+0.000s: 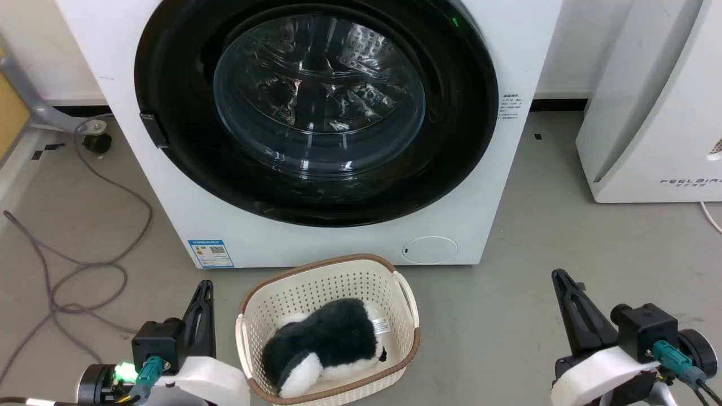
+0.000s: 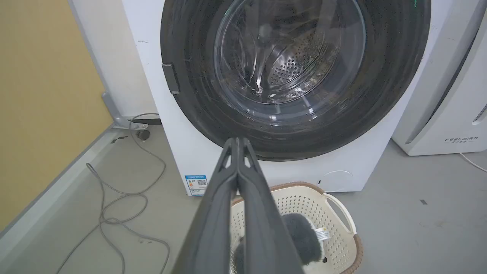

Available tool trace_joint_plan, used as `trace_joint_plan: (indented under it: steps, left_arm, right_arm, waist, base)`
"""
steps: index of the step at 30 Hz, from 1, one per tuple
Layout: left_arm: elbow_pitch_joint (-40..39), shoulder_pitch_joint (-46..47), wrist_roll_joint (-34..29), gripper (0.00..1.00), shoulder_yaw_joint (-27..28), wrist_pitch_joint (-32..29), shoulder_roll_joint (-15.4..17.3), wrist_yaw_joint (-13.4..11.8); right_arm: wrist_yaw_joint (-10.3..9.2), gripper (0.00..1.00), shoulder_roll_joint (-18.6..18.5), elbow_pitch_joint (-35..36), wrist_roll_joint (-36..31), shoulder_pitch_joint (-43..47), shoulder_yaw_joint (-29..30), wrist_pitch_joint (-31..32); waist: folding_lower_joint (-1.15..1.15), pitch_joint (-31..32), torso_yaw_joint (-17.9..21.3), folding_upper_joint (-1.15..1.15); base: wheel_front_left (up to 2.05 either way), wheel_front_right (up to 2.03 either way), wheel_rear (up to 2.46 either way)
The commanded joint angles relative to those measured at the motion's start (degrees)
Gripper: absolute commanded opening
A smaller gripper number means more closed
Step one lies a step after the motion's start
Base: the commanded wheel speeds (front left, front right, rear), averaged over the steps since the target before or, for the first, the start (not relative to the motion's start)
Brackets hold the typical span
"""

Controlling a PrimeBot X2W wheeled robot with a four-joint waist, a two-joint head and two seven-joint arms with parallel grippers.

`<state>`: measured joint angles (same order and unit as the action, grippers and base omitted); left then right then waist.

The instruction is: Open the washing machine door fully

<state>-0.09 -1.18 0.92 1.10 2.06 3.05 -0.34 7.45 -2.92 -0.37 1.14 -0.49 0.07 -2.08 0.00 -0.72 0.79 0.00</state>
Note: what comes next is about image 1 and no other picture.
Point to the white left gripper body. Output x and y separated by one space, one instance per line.
211 380

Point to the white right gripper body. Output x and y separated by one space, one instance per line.
598 375

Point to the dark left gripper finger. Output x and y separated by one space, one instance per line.
208 327
192 332

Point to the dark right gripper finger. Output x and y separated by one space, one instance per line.
569 316
595 327

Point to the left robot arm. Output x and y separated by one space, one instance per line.
98 386

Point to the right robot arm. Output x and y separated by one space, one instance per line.
699 352

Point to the white front-load washing machine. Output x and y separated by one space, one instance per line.
169 203

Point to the round black glass washer door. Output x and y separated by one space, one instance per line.
180 146

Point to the blue energy label sticker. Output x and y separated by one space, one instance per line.
211 254

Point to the black and white plush toy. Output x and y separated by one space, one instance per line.
327 341

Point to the cream perforated laundry basket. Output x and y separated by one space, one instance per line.
338 282

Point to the round white filter cover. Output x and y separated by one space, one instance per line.
430 250

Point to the white plush toy tag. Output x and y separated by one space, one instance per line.
381 326

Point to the black caster wheel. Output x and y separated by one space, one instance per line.
97 143

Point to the white air purifier appliance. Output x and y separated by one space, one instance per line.
665 113

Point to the yellow wooden panel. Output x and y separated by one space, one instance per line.
10 110

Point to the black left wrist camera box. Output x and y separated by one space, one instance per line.
159 345

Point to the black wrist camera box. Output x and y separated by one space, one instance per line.
646 332
159 345

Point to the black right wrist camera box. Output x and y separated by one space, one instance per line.
646 332

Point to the grey metal frame leg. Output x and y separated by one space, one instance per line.
34 104

